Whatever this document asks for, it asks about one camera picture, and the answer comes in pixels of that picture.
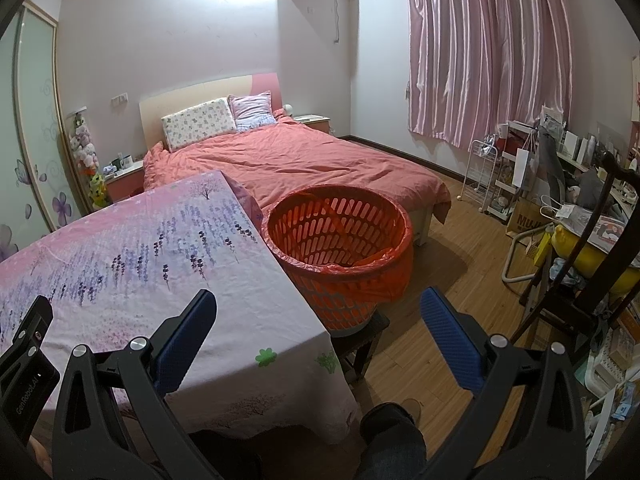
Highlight pink nightstand with books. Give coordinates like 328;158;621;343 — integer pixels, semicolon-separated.
292;114;332;136

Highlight white wire rack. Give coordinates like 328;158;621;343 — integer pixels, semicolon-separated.
460;140;498;211

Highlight red plastic laundry basket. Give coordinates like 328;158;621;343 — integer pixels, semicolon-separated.
261;185;416;337

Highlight pink striped pillow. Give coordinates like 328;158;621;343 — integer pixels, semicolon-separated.
227;91;277;133

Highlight flower print wardrobe door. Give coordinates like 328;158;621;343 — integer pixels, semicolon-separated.
0;2;83;261

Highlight white floral pillow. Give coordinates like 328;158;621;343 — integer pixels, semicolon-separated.
161;98;238;153

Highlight white plastic basket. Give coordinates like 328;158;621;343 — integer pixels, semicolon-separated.
575;330;640;411

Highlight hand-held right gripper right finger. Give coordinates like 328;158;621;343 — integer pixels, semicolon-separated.
419;286;586;480

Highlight person's leg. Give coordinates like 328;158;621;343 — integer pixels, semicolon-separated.
355;402;428;480

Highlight bed with coral duvet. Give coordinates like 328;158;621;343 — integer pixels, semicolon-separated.
142;121;452;248

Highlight hanging plush toys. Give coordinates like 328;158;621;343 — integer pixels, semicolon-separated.
70;112;98;176

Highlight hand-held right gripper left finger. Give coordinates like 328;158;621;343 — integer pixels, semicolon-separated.
51;288;218;480

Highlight beige pink headboard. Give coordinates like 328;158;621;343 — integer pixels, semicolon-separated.
139;72;283;148

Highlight pink floral tablecloth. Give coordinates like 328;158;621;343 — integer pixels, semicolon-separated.
0;170;361;446

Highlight pink curtain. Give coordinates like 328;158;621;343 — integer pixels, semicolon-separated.
404;0;573;148

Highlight yellow green plush toy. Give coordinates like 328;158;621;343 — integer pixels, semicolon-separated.
89;172;110;209

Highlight white metal tube frame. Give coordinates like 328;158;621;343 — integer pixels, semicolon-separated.
501;225;551;286

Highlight pink nightstand with mugs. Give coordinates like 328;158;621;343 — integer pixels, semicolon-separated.
105;161;146;203

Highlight dark wooden chair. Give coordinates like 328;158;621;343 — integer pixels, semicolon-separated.
515;150;640;356

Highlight brown paper bag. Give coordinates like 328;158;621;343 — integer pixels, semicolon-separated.
506;197;548;241

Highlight white storage cart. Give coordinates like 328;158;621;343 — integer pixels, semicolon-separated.
487;121;538;223

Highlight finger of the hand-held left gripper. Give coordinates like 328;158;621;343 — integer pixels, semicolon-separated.
0;295;53;376

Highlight dark wooden stool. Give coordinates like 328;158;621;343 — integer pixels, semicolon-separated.
330;310;391;386

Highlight white paper bag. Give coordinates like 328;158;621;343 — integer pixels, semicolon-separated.
512;147;536;190

